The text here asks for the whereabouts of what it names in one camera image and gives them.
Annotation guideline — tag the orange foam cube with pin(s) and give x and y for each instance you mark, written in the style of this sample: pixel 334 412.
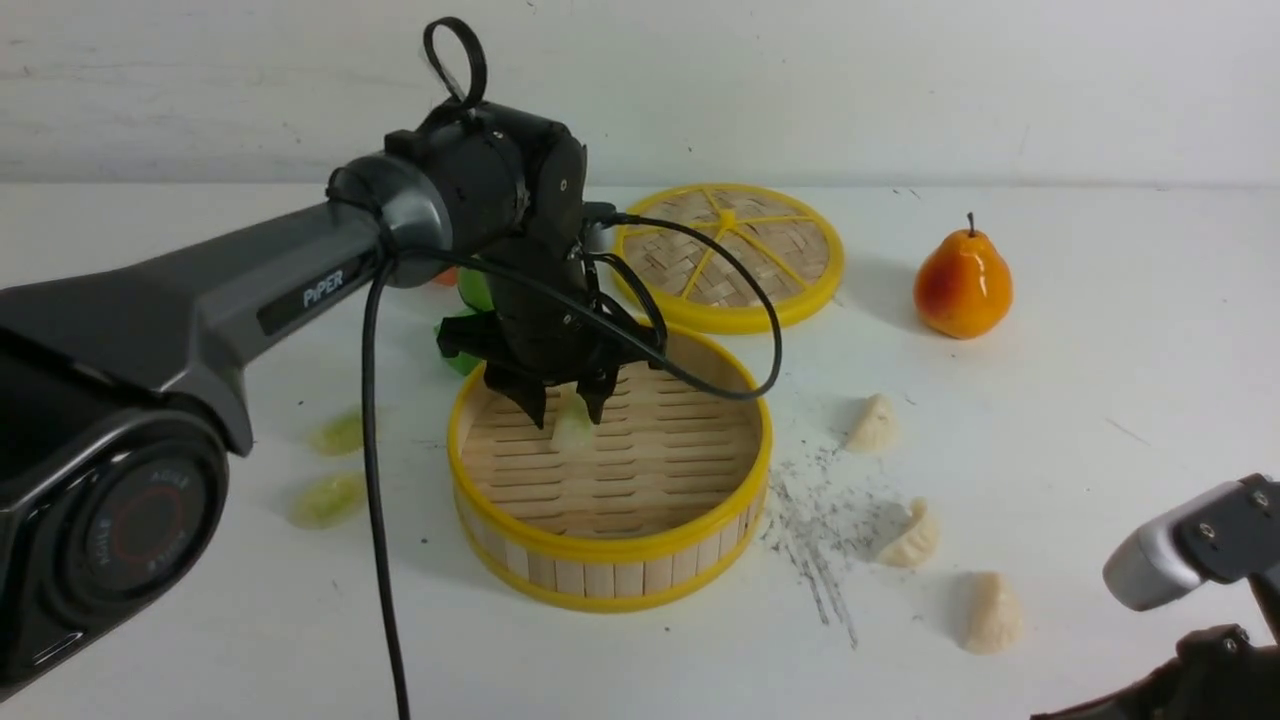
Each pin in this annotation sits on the orange foam cube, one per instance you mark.
pixel 448 278

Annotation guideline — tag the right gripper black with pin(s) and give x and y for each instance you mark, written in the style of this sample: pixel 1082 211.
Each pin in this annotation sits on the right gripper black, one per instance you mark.
pixel 1217 672

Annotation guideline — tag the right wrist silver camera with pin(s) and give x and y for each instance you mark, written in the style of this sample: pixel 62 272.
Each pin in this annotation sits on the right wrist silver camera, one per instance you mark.
pixel 1148 570

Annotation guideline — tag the green toy watermelon ball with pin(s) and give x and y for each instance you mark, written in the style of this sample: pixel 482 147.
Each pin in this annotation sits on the green toy watermelon ball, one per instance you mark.
pixel 474 290

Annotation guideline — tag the white dumpling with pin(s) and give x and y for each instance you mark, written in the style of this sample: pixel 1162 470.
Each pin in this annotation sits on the white dumpling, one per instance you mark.
pixel 996 619
pixel 918 541
pixel 876 430

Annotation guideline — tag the bamboo steamer tray yellow rim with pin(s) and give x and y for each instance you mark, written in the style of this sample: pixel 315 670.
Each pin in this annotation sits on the bamboo steamer tray yellow rim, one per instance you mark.
pixel 663 500

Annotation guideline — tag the green dumpling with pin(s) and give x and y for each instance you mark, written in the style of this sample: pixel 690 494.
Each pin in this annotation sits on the green dumpling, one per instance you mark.
pixel 573 430
pixel 327 502
pixel 340 436

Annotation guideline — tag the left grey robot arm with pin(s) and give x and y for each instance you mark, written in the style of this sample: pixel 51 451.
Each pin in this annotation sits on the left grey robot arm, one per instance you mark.
pixel 123 391

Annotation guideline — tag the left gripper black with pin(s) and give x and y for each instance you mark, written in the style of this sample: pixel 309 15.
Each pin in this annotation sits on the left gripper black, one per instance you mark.
pixel 512 187

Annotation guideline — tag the orange toy pear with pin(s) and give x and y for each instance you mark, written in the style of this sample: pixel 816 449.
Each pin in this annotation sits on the orange toy pear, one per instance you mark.
pixel 964 289

